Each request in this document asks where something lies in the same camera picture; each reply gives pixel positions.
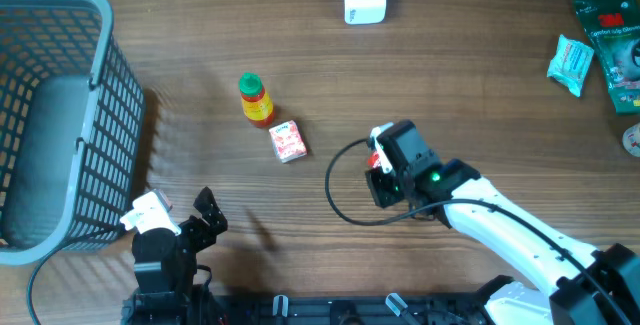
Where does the orange Kleenex tissue pack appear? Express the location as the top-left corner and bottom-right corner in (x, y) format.
(269, 120), (307, 163)

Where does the red sauce bottle green cap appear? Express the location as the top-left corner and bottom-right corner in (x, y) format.
(238, 73), (275, 128)

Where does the mint green wipes pack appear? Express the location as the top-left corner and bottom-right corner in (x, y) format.
(547, 35), (594, 98)

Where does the green lid Knorr jar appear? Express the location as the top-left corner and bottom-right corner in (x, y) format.
(622, 123), (640, 157)

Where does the green 3M gloves package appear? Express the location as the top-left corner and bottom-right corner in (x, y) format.
(572, 0), (639, 114)

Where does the red Nescafe sachet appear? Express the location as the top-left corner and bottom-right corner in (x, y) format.
(367, 151), (381, 169)

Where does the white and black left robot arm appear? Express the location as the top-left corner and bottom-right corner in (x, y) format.
(120, 187), (228, 325)

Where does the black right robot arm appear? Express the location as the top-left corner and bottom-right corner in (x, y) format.
(366, 120), (639, 324)

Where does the grey plastic shopping basket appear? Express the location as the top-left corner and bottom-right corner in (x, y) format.
(1, 0), (146, 266)

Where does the black left camera cable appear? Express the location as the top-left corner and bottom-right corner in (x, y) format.
(26, 227), (134, 325)

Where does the black camera cable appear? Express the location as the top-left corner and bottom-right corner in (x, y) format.
(324, 137), (631, 325)
(26, 227), (134, 325)

